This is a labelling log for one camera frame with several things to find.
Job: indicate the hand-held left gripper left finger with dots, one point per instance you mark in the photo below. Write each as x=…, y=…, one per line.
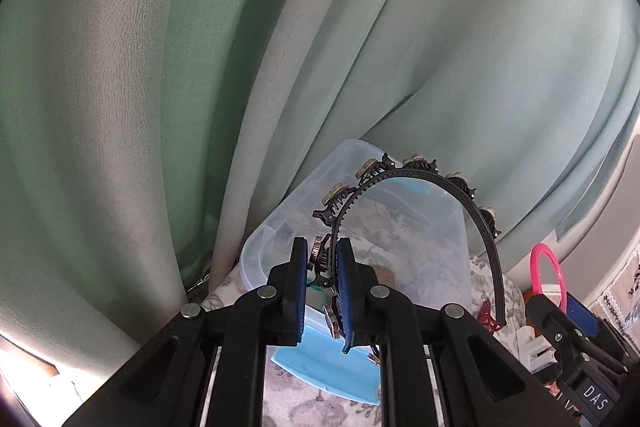
x=300, y=292

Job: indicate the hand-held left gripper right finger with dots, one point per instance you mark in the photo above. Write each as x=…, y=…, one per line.
x=350, y=297

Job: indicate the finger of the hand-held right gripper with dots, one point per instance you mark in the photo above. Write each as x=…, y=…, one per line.
x=585, y=319
x=557, y=332

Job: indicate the pink round mirror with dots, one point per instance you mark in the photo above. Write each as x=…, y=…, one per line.
x=550, y=279

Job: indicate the red hair claw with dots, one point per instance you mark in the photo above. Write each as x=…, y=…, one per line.
x=486, y=313

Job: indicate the clear plastic container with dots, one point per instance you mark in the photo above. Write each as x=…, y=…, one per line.
x=425, y=247

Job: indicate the black headband with clips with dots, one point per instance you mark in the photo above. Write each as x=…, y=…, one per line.
x=372, y=168

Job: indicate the quilted bedspread with lace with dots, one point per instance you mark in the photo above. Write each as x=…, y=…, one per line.
x=617, y=302

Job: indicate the blue plastic lid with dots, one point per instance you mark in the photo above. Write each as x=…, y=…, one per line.
x=320, y=367

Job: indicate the grey floral blanket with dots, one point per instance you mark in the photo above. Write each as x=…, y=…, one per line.
x=310, y=412

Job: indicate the pale green curtain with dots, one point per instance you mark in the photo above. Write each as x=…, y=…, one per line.
x=150, y=107

